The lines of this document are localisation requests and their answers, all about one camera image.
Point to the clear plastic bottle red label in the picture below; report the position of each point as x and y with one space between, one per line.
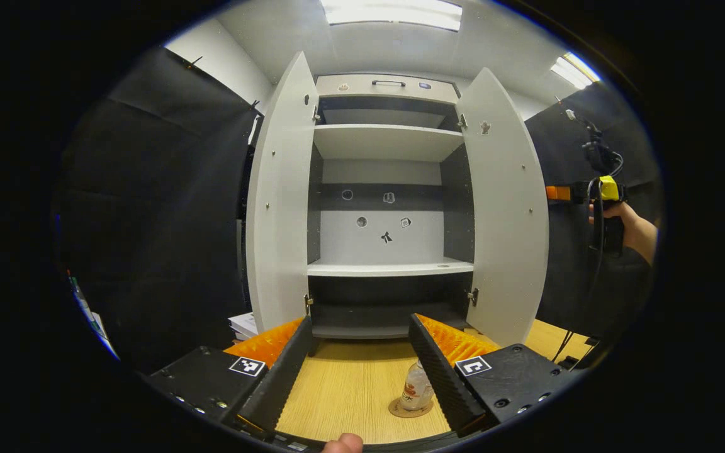
414 390

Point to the white cabinet door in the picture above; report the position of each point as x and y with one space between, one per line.
507 220
281 220

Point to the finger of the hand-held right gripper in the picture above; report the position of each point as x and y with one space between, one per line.
557 193

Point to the ceiling light panel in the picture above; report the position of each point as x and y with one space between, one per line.
391 12
573 70

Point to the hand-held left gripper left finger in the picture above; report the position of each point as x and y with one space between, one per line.
281 377

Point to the white grey cabinet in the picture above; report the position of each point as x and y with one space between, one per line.
387 141

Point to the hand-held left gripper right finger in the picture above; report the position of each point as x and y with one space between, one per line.
441 377

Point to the round wooden coaster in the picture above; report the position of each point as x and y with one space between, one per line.
400 410

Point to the stack of books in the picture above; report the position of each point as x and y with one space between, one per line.
244 326

